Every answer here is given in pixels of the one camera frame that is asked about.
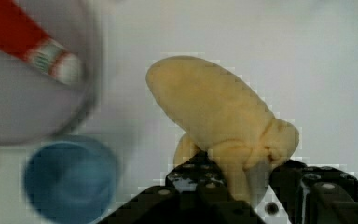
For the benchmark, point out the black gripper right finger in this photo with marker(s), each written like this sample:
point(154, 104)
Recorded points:
point(316, 195)

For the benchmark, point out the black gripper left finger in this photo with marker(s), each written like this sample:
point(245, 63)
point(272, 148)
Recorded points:
point(194, 193)

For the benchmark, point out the yellow peeled banana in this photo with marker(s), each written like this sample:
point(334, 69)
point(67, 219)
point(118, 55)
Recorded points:
point(223, 117)

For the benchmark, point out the blue bowl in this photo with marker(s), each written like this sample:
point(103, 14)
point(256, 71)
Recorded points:
point(71, 180)

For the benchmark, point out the grey round plate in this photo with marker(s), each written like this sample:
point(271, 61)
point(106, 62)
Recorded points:
point(34, 106)

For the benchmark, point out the red ketchup bottle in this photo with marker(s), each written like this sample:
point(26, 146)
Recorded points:
point(23, 38)

